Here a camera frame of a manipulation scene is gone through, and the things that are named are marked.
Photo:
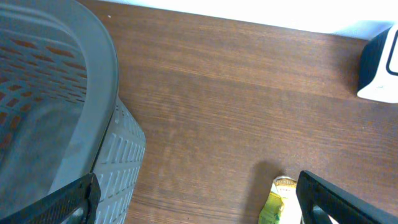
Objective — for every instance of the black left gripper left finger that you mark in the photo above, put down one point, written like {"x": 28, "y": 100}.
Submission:
{"x": 76, "y": 202}

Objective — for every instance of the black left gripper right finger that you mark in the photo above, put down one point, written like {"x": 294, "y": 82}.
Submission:
{"x": 321, "y": 202}

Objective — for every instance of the green drink carton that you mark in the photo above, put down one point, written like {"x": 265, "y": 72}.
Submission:
{"x": 282, "y": 205}

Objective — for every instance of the white barcode scanner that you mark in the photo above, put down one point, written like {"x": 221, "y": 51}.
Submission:
{"x": 378, "y": 68}

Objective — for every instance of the grey plastic lattice basket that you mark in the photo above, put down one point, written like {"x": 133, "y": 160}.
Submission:
{"x": 61, "y": 115}

